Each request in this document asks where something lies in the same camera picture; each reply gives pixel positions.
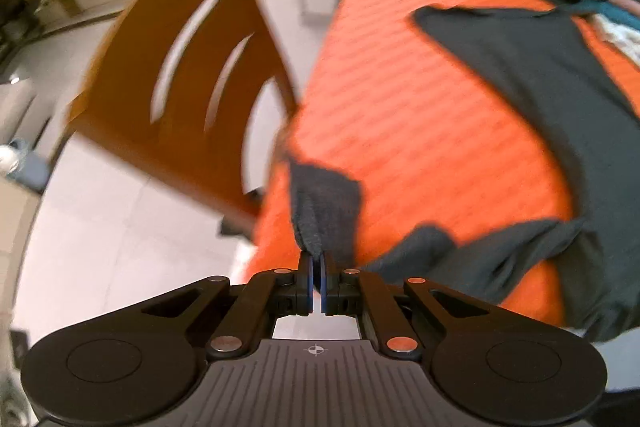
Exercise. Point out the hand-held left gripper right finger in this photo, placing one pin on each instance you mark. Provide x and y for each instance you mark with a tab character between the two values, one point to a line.
323	279

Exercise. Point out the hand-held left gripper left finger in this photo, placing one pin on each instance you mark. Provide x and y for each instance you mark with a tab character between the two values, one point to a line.
310	277

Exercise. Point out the dark grey shirt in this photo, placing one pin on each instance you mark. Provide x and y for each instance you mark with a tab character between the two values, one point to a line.
525	72

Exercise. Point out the orange flower-print mat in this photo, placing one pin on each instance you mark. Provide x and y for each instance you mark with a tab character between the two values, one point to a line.
400	107

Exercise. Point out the wooden slatted chair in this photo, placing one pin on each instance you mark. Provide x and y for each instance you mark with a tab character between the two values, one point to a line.
125	107

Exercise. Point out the blue trash bin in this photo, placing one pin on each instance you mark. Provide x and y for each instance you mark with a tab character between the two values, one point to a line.
30	167

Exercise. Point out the cream white garment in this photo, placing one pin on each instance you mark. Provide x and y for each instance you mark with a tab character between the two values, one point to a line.
625	39

